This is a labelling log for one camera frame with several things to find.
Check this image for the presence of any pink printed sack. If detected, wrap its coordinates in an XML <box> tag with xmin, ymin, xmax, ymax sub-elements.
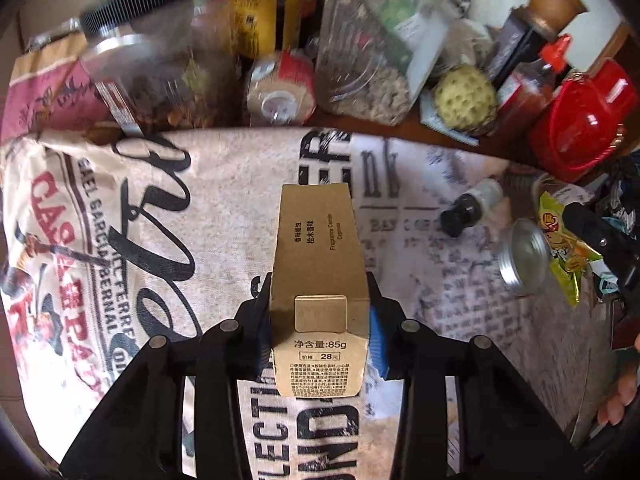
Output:
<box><xmin>0</xmin><ymin>32</ymin><xmax>118</xmax><ymax>143</ymax></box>

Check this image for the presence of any small black-cap bottle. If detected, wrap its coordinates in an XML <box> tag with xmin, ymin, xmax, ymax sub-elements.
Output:
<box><xmin>440</xmin><ymin>178</ymin><xmax>503</xmax><ymax>238</ymax></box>

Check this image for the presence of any red sauce bottle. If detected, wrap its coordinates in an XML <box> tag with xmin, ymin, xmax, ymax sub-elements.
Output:
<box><xmin>492</xmin><ymin>35</ymin><xmax>573</xmax><ymax>131</ymax></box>

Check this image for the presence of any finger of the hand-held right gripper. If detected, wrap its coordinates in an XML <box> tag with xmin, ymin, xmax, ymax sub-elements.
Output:
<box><xmin>562</xmin><ymin>202</ymin><xmax>640</xmax><ymax>281</ymax></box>

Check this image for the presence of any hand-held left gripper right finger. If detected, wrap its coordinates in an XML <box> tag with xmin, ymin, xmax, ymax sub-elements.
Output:
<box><xmin>367</xmin><ymin>272</ymin><xmax>591</xmax><ymax>480</ymax></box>

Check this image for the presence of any gold-lid clear plastic jar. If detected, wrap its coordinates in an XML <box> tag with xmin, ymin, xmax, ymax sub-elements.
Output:
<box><xmin>316</xmin><ymin>0</ymin><xmax>459</xmax><ymax>126</ymax></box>

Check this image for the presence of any yellow-green snack packet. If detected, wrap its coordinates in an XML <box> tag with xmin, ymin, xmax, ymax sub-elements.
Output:
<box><xmin>537</xmin><ymin>191</ymin><xmax>606</xmax><ymax>308</ymax></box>

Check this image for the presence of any small red-label can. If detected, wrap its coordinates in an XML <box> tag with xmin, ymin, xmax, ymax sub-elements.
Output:
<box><xmin>246</xmin><ymin>50</ymin><xmax>317</xmax><ymax>127</ymax></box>

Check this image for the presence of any silver foil bag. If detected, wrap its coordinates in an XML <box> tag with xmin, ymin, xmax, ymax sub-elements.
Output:
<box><xmin>440</xmin><ymin>0</ymin><xmax>496</xmax><ymax>63</ymax></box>

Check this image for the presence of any red thermos flask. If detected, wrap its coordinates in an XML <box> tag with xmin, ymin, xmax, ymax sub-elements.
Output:
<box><xmin>530</xmin><ymin>57</ymin><xmax>638</xmax><ymax>183</ymax></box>

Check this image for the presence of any person's right hand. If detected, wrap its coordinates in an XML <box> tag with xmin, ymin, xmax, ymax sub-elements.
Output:
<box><xmin>597</xmin><ymin>332</ymin><xmax>640</xmax><ymax>426</ymax></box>

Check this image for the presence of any yellow tin can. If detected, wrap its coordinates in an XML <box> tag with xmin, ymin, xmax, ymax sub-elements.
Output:
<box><xmin>230</xmin><ymin>0</ymin><xmax>307</xmax><ymax>59</ymax></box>

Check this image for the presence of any dark brown box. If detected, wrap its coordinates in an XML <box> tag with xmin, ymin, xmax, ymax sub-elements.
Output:
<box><xmin>487</xmin><ymin>7</ymin><xmax>546</xmax><ymax>86</ymax></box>

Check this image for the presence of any silver metal tin lid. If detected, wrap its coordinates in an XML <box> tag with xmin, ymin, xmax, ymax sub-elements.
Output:
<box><xmin>497</xmin><ymin>218</ymin><xmax>556</xmax><ymax>296</ymax></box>

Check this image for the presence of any black-lid clear plastic jar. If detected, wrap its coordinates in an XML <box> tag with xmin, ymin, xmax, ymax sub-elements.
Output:
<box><xmin>77</xmin><ymin>0</ymin><xmax>243</xmax><ymax>136</ymax></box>

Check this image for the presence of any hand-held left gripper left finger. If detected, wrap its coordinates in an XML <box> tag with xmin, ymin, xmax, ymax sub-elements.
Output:
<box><xmin>60</xmin><ymin>275</ymin><xmax>273</xmax><ymax>480</ymax></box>

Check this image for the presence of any green custard apple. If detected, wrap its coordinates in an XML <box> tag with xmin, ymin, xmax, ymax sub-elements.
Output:
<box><xmin>432</xmin><ymin>65</ymin><xmax>498</xmax><ymax>136</ymax></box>

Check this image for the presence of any printed newspaper-style tablecloth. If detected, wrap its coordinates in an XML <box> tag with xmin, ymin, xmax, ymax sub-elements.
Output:
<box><xmin>0</xmin><ymin>127</ymin><xmax>616</xmax><ymax>480</ymax></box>

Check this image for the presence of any brown cardboard box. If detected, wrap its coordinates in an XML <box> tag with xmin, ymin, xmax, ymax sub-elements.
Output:
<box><xmin>267</xmin><ymin>183</ymin><xmax>372</xmax><ymax>398</ymax></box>

